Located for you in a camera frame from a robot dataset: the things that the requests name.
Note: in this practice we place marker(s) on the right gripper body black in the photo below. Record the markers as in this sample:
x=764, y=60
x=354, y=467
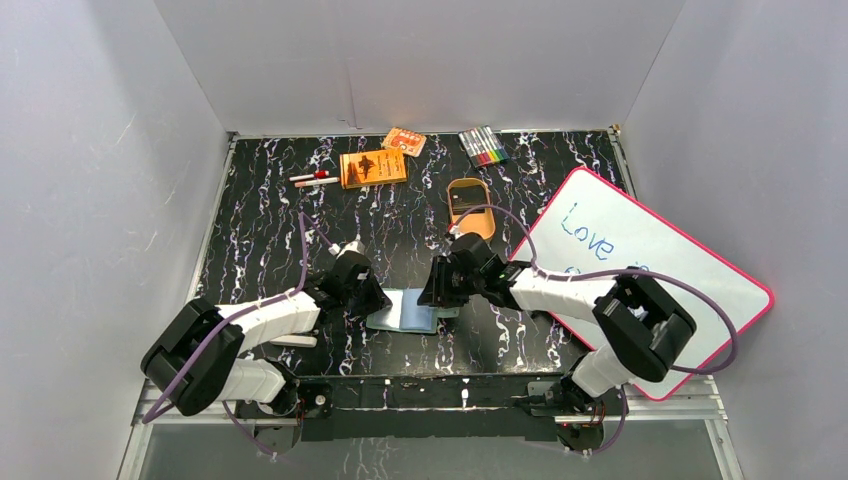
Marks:
x=468, y=284

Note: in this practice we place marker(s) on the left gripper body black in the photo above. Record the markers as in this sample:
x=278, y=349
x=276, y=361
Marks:
x=370, y=295

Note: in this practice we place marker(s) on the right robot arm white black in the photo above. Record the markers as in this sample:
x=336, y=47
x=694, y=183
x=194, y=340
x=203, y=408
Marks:
x=645, y=328

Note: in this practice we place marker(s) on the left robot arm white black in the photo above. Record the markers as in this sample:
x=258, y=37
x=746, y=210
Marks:
x=199, y=359

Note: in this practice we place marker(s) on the black cards in tray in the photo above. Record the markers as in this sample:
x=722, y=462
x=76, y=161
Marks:
x=466, y=197

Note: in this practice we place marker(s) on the small orange card pack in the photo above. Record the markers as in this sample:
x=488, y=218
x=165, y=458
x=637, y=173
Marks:
x=408, y=142

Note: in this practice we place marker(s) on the tan oval tray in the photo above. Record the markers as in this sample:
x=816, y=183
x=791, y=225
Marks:
x=478, y=219

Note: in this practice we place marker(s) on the white whiteboard eraser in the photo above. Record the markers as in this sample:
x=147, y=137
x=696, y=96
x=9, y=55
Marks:
x=296, y=341

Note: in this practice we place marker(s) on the white marker pen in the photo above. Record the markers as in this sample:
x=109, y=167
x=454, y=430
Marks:
x=317, y=182

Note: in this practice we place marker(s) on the red capped marker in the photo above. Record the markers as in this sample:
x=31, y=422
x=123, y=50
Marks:
x=320, y=174

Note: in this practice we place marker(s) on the orange book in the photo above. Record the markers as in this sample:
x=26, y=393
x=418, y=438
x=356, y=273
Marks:
x=372, y=168

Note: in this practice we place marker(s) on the coloured marker set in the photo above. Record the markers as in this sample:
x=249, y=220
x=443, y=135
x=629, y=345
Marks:
x=483, y=147

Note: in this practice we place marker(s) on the pink framed whiteboard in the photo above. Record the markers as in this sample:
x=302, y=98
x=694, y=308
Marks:
x=589, y=225

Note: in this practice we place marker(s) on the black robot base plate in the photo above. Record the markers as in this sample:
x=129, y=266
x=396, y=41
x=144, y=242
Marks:
x=455, y=406

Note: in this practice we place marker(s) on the aluminium frame rail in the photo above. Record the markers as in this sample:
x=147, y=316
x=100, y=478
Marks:
x=697, y=400

